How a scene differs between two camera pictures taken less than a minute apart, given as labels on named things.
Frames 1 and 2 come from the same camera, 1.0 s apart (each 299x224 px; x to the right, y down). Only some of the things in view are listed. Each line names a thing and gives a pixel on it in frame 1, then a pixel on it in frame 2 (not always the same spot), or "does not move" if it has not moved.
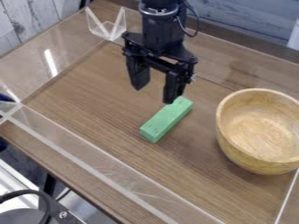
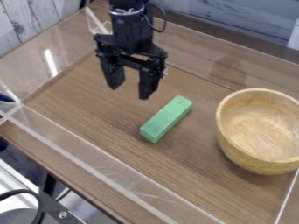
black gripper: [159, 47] → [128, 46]
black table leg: [49, 184] does not move
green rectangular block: [168, 115] does not move
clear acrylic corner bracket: [107, 31] does not move
